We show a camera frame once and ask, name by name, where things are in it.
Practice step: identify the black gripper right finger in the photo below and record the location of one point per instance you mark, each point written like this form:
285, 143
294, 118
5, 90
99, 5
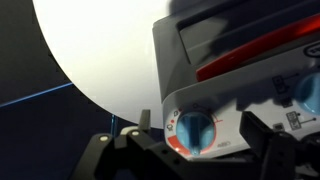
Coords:
283, 156

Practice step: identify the blue toy oven knob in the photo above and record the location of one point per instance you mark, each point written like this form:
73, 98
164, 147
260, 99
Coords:
310, 93
195, 131

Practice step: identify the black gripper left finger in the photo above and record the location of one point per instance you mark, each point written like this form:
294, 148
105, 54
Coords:
133, 156

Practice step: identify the grey toy oven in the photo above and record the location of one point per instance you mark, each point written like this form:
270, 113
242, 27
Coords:
240, 100

